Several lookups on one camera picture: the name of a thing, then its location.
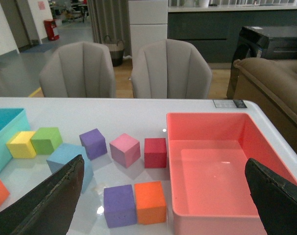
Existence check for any red cabinet box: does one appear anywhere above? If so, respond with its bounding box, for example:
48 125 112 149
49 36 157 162
44 19 59 41

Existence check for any white pillar cabinet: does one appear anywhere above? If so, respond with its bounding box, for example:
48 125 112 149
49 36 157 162
128 0 168 61

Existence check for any green foam block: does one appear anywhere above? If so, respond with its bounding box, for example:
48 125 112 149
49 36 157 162
30 127 63 155

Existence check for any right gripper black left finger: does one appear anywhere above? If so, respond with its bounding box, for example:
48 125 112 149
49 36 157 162
0 155 84 235

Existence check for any brown sofa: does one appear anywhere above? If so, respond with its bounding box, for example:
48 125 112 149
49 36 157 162
233 58 297 154

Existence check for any pink plastic bin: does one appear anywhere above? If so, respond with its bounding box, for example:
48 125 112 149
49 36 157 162
167 113 297 235

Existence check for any yellow foam block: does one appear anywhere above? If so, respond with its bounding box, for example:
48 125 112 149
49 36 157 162
6 131 36 159

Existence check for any dark grey counter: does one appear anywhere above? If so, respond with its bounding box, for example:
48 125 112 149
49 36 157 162
168 3 297 64

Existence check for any pink foam block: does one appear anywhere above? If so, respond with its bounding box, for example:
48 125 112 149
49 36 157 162
109 133 141 168

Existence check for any grey armchair left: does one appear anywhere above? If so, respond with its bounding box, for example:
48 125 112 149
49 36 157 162
39 42 116 98

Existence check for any purple foam block far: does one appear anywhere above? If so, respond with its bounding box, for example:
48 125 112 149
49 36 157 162
79 128 107 160

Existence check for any grey armchair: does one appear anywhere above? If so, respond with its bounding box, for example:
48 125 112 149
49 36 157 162
131 39 212 99
39 42 116 98

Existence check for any grey curtain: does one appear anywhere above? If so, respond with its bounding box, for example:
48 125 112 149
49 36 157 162
87 0 130 47

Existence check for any red foam block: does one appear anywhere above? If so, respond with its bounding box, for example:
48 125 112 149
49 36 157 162
144 138 167 168

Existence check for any woven basket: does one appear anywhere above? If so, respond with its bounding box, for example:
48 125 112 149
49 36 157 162
103 35 124 67

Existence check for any table label sticker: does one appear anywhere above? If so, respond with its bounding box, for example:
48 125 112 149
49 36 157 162
213 99 247 108

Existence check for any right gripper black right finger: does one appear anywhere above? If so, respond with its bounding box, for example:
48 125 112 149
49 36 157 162
245 158 297 235

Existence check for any purple foam block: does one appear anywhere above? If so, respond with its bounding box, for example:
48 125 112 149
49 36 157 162
79 128 107 160
103 185 137 228

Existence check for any purple foam block near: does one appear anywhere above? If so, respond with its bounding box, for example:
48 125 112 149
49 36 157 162
103 185 137 228

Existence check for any teal plastic bin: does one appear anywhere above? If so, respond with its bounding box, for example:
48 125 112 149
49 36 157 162
0 108 30 173

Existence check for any orange foam block near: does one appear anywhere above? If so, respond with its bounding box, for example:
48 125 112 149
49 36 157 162
134 181 167 225

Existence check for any grey armchair right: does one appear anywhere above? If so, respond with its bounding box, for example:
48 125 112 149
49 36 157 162
131 39 212 99

